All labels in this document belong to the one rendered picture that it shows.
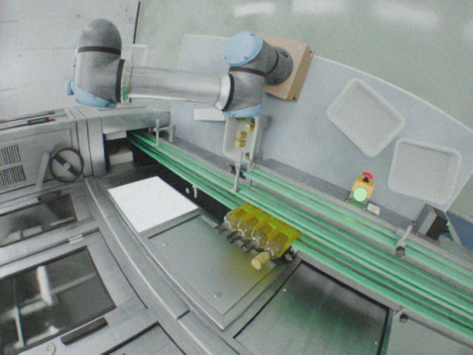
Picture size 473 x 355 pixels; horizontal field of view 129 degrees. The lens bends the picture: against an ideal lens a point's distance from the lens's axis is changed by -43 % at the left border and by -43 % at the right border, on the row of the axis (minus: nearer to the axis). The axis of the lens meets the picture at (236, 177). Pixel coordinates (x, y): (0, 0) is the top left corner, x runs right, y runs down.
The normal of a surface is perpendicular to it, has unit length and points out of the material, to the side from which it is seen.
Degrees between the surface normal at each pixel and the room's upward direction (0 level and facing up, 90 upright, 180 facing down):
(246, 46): 12
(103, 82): 66
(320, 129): 0
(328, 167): 0
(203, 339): 90
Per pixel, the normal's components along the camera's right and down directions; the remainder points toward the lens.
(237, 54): -0.59, 0.06
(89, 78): 0.33, 0.37
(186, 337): 0.14, -0.90
